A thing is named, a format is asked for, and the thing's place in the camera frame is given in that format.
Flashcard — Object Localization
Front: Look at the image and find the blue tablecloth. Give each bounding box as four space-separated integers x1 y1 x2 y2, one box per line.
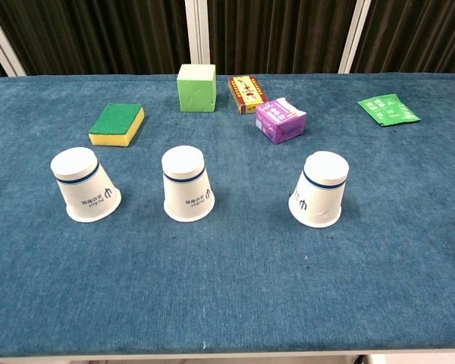
0 72 455 359

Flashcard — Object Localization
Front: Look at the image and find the white paper cup blue band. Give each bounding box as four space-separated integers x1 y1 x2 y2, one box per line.
161 145 216 223
287 150 350 229
49 146 123 224

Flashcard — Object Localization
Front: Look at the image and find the light green foam cube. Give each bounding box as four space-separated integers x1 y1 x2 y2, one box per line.
176 63 218 113

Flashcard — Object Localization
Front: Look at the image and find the green printed sachet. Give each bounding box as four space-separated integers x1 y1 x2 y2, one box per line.
356 93 422 128

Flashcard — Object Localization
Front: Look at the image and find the green and yellow sponge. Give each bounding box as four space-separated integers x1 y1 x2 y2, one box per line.
88 102 146 148

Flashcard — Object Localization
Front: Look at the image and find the purple tissue packet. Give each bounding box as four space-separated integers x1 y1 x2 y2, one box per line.
255 96 308 146

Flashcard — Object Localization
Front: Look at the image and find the white frame post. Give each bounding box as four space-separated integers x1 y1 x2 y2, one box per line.
0 2 27 77
184 0 210 75
337 0 377 74

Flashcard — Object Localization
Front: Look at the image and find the red and yellow carton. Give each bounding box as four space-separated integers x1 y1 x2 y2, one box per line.
227 74 270 115

